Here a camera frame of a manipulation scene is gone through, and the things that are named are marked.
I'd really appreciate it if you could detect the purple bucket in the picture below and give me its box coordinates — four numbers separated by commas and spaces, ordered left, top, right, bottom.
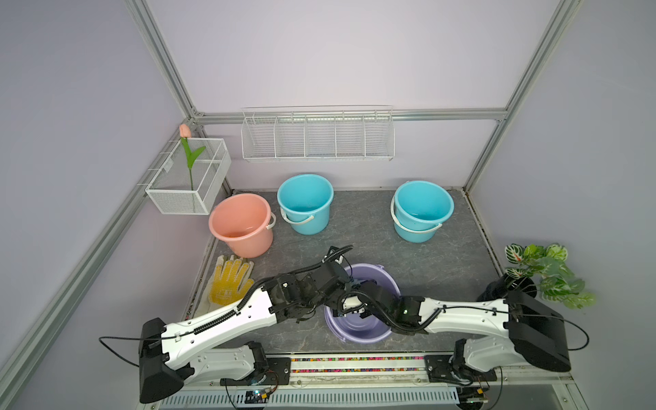
324, 263, 401, 344

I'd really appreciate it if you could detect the pink plastic bucket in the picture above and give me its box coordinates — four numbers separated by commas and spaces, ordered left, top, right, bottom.
208, 193, 277, 259

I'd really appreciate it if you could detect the teal bucket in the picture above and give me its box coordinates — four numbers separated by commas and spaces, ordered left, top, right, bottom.
389, 180, 454, 244
277, 174, 334, 236

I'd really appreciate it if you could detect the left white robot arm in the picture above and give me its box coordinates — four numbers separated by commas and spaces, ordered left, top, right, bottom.
138, 261, 354, 404

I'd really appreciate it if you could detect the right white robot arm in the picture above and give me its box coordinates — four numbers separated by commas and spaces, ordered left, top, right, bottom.
338, 281, 572, 373

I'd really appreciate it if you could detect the yellow white work glove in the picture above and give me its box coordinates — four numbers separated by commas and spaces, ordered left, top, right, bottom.
194, 255, 255, 317

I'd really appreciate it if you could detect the potted green plant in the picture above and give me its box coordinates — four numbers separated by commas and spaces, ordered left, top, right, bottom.
477, 244, 596, 309

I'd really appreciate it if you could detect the pink artificial tulip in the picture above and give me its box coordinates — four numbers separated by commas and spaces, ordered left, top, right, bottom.
179, 124, 206, 190

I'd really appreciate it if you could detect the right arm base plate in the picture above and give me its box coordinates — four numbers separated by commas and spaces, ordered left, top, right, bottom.
424, 355, 498, 387

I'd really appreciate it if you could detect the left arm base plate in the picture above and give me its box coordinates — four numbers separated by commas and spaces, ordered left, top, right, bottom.
220, 356, 291, 386

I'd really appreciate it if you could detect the white vented cable duct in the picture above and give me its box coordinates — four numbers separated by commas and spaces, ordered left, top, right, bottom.
158, 386, 460, 409

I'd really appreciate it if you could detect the long white wire shelf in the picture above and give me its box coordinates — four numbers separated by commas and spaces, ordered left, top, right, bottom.
241, 105, 396, 162

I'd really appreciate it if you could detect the white wire basket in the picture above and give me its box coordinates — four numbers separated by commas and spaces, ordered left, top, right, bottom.
145, 138, 232, 215

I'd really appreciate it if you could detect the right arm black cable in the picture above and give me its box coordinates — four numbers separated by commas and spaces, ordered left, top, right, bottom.
442, 304, 591, 353

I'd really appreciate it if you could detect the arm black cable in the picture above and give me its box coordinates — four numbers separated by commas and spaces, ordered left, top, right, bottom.
98, 335, 170, 368
442, 304, 591, 353

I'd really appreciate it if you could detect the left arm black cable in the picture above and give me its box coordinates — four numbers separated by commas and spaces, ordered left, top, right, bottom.
98, 335, 170, 368

